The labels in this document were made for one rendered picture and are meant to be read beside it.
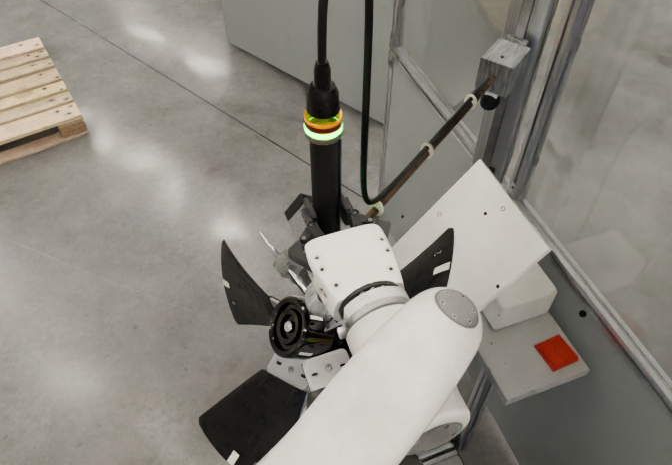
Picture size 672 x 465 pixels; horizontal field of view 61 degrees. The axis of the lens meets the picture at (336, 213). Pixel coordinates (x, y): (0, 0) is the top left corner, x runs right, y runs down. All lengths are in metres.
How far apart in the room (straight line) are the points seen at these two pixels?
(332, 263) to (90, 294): 2.27
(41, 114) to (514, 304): 2.93
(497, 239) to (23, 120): 3.02
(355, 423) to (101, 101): 3.58
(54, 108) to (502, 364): 2.98
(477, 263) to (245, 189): 2.07
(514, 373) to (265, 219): 1.74
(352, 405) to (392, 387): 0.04
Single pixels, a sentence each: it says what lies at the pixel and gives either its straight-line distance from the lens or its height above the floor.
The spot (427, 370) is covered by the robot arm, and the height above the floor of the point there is 1.75.
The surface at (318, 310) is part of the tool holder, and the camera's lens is 0.89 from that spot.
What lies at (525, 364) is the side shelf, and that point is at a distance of 1.57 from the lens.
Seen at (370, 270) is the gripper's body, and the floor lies 1.66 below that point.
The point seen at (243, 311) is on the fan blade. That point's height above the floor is 1.01.
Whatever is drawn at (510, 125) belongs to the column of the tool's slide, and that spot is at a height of 1.33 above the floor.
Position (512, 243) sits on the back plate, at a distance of 1.16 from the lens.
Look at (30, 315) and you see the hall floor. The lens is 2.91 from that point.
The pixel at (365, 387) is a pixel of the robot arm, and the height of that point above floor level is 1.75.
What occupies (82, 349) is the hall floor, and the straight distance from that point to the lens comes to 2.72.
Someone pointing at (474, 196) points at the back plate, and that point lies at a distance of 1.24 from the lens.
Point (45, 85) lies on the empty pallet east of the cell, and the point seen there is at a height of 0.13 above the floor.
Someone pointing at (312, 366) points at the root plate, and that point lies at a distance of 1.12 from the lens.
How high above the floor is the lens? 2.18
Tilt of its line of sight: 48 degrees down
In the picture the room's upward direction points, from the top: straight up
